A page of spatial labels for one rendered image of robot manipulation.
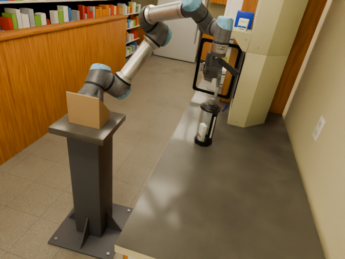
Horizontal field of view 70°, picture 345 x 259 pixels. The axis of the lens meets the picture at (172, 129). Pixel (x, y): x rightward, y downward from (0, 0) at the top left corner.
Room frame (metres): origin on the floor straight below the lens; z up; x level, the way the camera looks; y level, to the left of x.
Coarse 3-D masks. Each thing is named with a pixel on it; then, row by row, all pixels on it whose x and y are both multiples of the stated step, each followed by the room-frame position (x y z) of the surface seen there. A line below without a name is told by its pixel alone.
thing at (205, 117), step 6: (204, 108) 1.15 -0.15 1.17; (204, 114) 1.15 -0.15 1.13; (210, 114) 1.14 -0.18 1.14; (204, 120) 1.15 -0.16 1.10; (210, 120) 1.14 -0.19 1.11; (216, 120) 1.17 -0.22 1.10; (198, 126) 1.17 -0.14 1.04; (204, 126) 1.14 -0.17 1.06; (198, 132) 1.16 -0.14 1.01; (204, 132) 1.14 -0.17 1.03; (198, 138) 1.15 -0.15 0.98; (204, 138) 1.14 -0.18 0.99
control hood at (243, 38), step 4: (236, 28) 1.59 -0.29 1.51; (232, 32) 1.48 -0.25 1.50; (236, 32) 1.47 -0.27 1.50; (240, 32) 1.47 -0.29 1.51; (244, 32) 1.47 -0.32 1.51; (248, 32) 1.49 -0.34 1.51; (236, 36) 1.47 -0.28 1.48; (240, 36) 1.47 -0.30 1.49; (244, 36) 1.46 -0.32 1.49; (248, 36) 1.46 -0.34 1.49; (236, 40) 1.47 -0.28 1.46; (240, 40) 1.47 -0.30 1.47; (244, 40) 1.46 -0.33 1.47; (248, 40) 1.46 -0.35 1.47; (240, 44) 1.46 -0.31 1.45; (244, 44) 1.46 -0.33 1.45; (248, 44) 1.46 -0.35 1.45; (244, 48) 1.46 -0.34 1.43
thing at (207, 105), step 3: (210, 99) 1.18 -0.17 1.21; (213, 99) 1.18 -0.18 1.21; (204, 102) 1.19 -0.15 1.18; (207, 102) 1.20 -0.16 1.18; (210, 102) 1.17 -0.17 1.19; (213, 102) 1.17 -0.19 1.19; (204, 105) 1.17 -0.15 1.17; (207, 105) 1.16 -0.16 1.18; (210, 105) 1.16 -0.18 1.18; (213, 105) 1.17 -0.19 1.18; (216, 105) 1.17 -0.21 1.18; (207, 108) 1.15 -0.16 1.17; (210, 108) 1.14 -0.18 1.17; (213, 108) 1.15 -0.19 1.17; (216, 108) 1.15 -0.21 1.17
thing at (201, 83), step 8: (208, 48) 1.84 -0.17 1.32; (232, 48) 1.79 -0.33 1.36; (232, 56) 1.78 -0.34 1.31; (232, 64) 1.78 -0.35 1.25; (200, 72) 1.85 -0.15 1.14; (224, 72) 1.79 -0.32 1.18; (200, 80) 1.85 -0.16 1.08; (224, 80) 1.79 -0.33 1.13; (200, 88) 1.84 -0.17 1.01; (224, 88) 1.78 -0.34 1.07
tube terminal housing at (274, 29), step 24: (264, 0) 1.45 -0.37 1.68; (288, 0) 1.45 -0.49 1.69; (264, 24) 1.45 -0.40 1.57; (288, 24) 1.49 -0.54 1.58; (264, 48) 1.44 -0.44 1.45; (288, 48) 1.53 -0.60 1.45; (264, 72) 1.45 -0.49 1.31; (240, 96) 1.45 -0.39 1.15; (264, 96) 1.49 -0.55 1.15; (240, 120) 1.44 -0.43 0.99; (264, 120) 1.54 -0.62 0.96
